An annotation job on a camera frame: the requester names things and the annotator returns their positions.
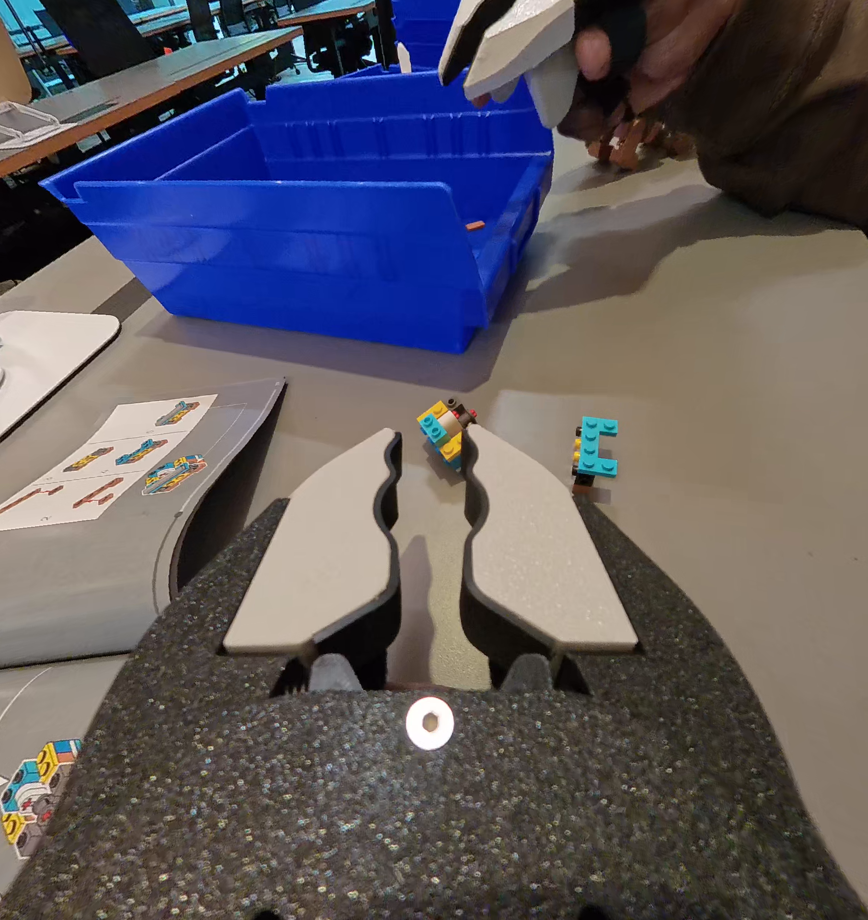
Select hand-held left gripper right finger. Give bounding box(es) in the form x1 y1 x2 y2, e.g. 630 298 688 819
463 424 639 669

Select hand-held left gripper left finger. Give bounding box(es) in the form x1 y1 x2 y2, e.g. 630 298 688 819
221 427 405 669

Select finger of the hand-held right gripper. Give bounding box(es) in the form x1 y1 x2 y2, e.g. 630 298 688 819
439 0 515 87
463 0 577 103

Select yellow and black brick assembly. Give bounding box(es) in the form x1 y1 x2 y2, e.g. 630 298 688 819
570 425 594 498

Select multicoloured brick model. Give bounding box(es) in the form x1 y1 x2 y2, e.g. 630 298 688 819
416 397 479 472

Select blue storage bin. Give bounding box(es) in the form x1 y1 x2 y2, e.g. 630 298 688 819
265 63 556 161
38 90 556 355
389 0 471 69

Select person's right forearm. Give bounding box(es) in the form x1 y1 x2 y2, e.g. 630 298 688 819
664 0 868 267

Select white desk stand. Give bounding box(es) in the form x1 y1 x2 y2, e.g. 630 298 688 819
0 310 122 461

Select person's right hand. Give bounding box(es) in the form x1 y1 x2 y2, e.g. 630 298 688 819
557 0 747 142

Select tan and brown brick dinosaur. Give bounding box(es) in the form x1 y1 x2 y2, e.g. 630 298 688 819
588 115 697 173

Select brick instruction booklet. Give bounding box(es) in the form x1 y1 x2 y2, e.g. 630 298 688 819
0 377 287 910

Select long wooden office table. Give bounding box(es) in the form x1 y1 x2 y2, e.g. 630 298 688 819
0 27 305 189

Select row of black office chairs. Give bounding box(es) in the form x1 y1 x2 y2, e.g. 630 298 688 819
42 0 219 73

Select clear acrylic stand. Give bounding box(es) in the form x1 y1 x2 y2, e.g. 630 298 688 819
0 101 79 155

